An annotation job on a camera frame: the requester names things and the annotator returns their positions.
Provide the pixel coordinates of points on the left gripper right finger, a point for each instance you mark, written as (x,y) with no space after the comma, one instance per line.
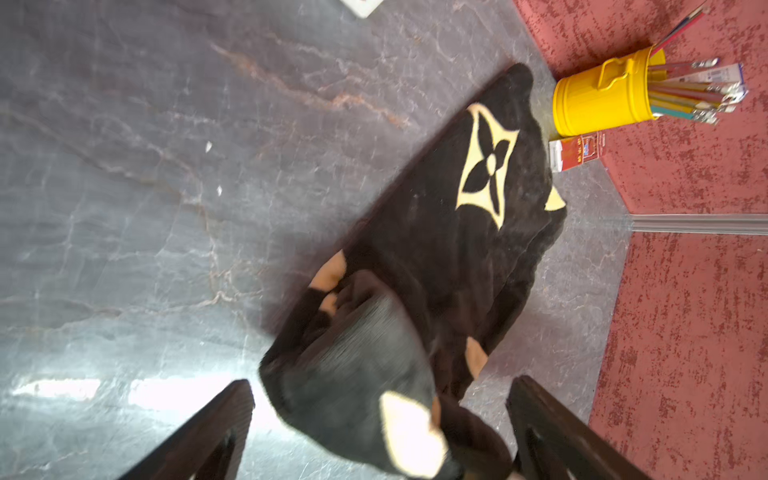
(553,443)

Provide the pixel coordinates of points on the red flat box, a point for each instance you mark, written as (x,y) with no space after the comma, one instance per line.
(568,153)

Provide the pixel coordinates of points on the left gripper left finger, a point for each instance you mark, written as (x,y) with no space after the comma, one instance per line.
(209,445)

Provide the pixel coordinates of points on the yellow pen cup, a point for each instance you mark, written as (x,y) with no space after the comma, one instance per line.
(611,95)

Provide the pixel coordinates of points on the black pillowcase with beige flowers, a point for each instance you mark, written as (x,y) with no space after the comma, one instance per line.
(375,356)

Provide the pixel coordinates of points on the pens in cup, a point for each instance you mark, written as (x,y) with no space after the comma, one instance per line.
(692,90)

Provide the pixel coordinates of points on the white perforated plastic basket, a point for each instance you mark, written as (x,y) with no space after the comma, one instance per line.
(362,8)

